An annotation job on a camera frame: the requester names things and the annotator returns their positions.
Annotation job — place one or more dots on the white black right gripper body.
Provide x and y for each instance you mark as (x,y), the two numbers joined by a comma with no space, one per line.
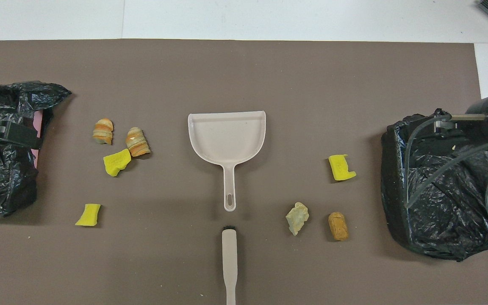
(479,112)

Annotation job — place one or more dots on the orange striped croissant toy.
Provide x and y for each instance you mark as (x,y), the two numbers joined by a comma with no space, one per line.
(138,143)
(103,132)

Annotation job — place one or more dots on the yellow sponge with green backing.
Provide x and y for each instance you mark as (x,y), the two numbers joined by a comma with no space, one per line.
(116,163)

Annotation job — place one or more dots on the small yellow sponge piece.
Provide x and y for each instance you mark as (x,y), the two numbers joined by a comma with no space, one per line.
(88,215)

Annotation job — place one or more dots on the notched yellow sponge piece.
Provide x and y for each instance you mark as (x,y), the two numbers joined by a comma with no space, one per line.
(339,168)

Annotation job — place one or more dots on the brown bread roll toy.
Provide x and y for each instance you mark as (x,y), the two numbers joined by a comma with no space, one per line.
(338,226)

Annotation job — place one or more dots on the pale yellow scrap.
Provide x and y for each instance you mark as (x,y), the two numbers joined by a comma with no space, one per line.
(297,218)

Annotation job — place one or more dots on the beige plastic dustpan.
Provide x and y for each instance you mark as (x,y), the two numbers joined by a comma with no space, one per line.
(227,140)

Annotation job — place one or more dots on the beige brush with black bristles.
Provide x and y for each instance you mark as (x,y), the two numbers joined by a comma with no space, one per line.
(229,254)

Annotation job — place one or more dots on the pink bin box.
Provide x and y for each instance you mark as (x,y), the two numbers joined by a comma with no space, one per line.
(38,140)

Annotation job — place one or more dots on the left black lined bin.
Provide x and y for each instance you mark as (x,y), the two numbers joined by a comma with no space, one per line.
(451,212)

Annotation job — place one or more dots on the brown table mat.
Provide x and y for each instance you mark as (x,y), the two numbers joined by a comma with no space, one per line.
(244,76)

